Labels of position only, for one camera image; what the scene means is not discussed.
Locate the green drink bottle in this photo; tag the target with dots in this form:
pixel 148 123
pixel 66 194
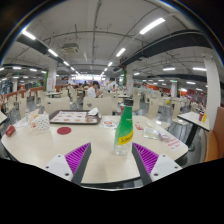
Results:
pixel 124 128

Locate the ceiling strip lights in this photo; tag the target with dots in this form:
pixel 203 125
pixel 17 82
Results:
pixel 151 26

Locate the white polka dot cup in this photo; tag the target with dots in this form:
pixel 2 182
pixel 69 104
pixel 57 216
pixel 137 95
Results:
pixel 42 122

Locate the red paper cup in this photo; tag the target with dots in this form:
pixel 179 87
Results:
pixel 122 108

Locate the white crumpled napkin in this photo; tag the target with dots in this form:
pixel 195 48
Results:
pixel 93 111

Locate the dark food tray, printed liner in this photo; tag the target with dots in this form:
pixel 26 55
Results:
pixel 71 117

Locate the ceiling air conditioning unit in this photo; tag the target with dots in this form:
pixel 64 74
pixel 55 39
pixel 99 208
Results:
pixel 70 48

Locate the beige canteen chairs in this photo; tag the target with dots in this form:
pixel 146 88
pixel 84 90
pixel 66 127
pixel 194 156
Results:
pixel 98 104

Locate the flat round red coaster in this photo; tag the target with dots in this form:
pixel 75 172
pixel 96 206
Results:
pixel 64 130

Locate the small clear sanitizer bottle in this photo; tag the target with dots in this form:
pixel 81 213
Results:
pixel 27 116

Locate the person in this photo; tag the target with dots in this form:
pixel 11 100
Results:
pixel 92 90
pixel 111 86

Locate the white table, black pedestal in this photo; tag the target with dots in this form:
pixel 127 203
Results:
pixel 193 118
pixel 2 117

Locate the clear plastic wrapper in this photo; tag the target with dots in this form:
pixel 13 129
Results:
pixel 155 134

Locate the printed paper leaflet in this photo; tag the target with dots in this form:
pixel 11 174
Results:
pixel 109 124

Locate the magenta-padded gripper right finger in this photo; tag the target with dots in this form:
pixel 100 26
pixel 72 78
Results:
pixel 163 165

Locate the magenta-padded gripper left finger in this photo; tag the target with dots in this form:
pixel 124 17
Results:
pixel 61 165

